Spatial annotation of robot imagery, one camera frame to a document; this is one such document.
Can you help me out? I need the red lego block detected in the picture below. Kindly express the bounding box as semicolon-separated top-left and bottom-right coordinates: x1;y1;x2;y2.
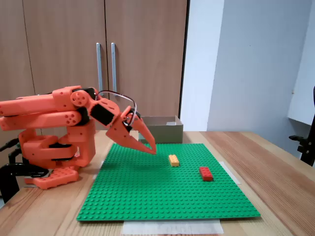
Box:
199;166;214;182

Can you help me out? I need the brown cardboard box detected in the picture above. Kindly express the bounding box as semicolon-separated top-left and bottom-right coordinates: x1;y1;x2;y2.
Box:
137;115;184;145

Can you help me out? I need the yellow lego block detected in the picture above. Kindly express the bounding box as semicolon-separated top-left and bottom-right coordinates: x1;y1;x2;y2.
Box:
168;154;181;168

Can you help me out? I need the green lego baseplate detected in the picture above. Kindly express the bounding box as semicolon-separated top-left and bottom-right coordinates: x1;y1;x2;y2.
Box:
76;143;261;222

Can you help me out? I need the masking tape strip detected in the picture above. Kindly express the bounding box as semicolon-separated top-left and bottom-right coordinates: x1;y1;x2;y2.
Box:
93;159;105;180
122;219;224;236
221;161;242;185

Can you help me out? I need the wooden cabinet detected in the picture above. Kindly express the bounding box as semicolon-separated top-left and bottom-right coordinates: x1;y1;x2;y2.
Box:
0;0;190;132

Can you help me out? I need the black table clamp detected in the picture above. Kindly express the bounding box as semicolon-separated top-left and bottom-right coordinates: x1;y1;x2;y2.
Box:
0;162;50;205

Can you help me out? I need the black equipment stand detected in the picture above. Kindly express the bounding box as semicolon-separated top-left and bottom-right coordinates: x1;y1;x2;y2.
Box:
288;85;315;168

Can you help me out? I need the gripper motor cable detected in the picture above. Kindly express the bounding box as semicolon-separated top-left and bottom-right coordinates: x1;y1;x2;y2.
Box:
95;90;137;126

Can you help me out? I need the metal cabinet handle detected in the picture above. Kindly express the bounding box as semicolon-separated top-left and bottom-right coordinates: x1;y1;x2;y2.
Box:
110;43;118;93
95;43;104;92

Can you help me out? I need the black cable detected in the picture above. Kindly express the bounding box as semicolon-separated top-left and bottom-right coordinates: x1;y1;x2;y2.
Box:
0;138;21;152
8;147;24;165

